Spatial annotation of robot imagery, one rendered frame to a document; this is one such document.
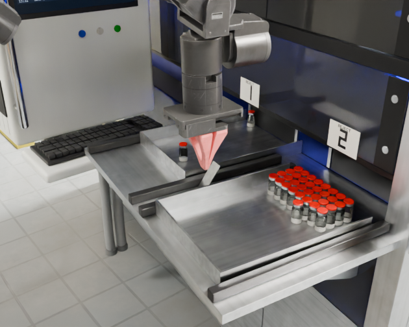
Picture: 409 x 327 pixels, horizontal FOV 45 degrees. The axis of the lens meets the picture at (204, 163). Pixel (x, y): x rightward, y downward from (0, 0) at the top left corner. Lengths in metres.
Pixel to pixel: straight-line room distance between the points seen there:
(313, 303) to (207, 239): 0.46
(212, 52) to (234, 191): 0.49
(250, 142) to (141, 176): 0.33
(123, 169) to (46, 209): 1.63
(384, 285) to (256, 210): 0.30
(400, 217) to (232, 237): 0.32
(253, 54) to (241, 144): 0.64
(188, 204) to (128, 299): 1.15
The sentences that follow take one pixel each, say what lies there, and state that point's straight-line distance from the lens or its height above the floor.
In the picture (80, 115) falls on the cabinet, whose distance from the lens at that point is 1.63.
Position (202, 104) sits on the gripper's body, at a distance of 0.68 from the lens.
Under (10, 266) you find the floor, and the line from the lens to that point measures 2.44.
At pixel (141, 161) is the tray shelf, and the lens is 1.24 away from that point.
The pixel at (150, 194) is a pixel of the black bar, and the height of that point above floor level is 0.89.
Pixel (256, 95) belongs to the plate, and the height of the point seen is 1.02.
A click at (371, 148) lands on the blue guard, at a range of 1.00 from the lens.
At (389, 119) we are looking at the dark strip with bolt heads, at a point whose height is 1.10.
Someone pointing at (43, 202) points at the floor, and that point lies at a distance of 2.88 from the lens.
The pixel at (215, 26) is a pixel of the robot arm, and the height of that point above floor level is 1.31.
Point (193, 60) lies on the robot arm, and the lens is 0.67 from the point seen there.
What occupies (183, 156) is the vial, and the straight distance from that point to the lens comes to 1.21.
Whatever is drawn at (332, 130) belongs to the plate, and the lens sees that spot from 1.07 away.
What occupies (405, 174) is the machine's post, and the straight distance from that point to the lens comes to 0.96.
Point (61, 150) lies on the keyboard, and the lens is 1.46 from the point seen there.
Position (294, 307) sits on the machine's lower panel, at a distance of 1.40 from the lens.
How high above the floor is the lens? 1.44
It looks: 27 degrees down
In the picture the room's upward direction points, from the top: straight up
